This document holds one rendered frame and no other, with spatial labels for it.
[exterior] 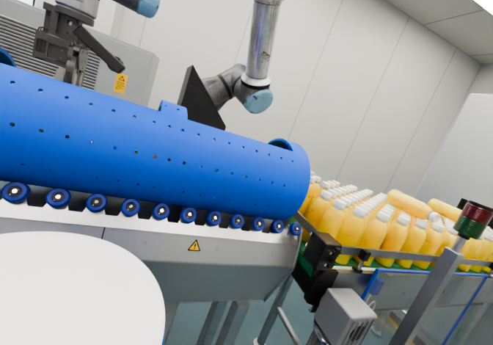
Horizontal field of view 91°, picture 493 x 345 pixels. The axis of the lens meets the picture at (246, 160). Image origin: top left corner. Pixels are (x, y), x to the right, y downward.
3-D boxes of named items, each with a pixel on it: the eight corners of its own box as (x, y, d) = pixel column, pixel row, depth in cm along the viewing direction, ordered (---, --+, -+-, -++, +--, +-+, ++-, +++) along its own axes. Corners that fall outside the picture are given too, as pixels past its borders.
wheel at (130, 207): (130, 195, 62) (130, 193, 61) (144, 206, 63) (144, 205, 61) (116, 208, 60) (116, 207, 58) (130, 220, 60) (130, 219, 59)
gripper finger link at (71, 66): (65, 89, 55) (74, 52, 55) (74, 92, 56) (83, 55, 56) (59, 86, 51) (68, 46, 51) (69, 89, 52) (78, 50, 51)
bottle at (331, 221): (327, 260, 83) (350, 212, 79) (307, 250, 85) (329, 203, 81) (327, 251, 89) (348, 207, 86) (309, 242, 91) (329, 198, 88)
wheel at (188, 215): (187, 203, 69) (188, 202, 67) (199, 213, 69) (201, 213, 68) (176, 216, 66) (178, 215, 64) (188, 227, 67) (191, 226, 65)
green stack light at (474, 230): (447, 226, 74) (455, 212, 73) (458, 228, 76) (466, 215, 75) (472, 239, 68) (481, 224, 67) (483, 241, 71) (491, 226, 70)
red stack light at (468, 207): (455, 212, 73) (462, 200, 72) (466, 215, 75) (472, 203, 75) (481, 224, 67) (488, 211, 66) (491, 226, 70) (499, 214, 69)
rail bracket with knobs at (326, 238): (296, 253, 80) (309, 227, 78) (313, 255, 83) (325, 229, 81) (315, 275, 71) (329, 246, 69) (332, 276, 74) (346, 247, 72)
